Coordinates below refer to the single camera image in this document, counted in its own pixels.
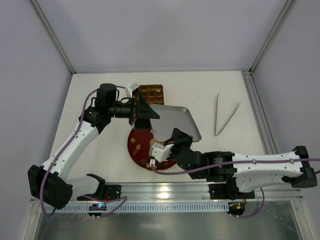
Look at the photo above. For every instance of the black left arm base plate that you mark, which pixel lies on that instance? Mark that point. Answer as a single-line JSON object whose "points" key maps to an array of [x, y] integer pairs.
{"points": [[112, 192]]}

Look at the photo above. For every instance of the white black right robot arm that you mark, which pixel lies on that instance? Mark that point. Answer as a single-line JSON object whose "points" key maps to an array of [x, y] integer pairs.
{"points": [[242, 173]]}

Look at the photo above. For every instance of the dark round chocolate bottom left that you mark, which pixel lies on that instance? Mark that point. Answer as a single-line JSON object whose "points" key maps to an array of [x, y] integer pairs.
{"points": [[143, 162]]}

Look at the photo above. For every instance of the gold chocolate tin box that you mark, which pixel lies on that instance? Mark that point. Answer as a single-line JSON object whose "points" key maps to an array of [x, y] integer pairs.
{"points": [[153, 93]]}

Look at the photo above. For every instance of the white slotted cable duct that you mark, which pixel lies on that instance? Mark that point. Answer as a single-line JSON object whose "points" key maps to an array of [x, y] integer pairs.
{"points": [[146, 207]]}

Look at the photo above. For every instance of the round red tray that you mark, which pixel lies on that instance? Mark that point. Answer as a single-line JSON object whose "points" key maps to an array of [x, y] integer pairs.
{"points": [[145, 138]]}

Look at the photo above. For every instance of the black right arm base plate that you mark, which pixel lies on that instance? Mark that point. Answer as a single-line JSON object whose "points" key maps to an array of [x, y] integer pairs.
{"points": [[221, 191]]}

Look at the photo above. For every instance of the tan block chocolate left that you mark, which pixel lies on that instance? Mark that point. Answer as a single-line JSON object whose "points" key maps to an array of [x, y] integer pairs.
{"points": [[135, 152]]}

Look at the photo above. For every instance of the silver metal tweezers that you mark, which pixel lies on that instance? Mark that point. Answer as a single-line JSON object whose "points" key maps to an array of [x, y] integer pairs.
{"points": [[217, 131]]}

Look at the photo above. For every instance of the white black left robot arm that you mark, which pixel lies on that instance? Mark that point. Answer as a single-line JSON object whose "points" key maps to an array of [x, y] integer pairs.
{"points": [[49, 182]]}

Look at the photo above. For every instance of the aluminium mounting rail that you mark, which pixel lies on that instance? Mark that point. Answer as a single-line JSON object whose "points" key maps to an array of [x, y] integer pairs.
{"points": [[196, 191]]}

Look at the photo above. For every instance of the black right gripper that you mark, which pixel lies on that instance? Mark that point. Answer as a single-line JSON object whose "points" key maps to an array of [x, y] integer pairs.
{"points": [[175, 144]]}

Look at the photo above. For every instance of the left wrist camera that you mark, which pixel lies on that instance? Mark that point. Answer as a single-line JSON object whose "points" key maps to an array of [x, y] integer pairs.
{"points": [[131, 89]]}

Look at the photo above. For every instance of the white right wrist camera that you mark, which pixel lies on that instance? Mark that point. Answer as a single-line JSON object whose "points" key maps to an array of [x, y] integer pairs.
{"points": [[160, 152]]}

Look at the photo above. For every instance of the silver tin lid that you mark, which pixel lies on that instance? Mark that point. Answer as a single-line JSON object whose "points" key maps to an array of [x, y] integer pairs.
{"points": [[173, 117]]}

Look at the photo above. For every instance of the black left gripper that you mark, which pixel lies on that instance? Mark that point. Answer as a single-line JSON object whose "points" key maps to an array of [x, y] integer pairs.
{"points": [[136, 108]]}

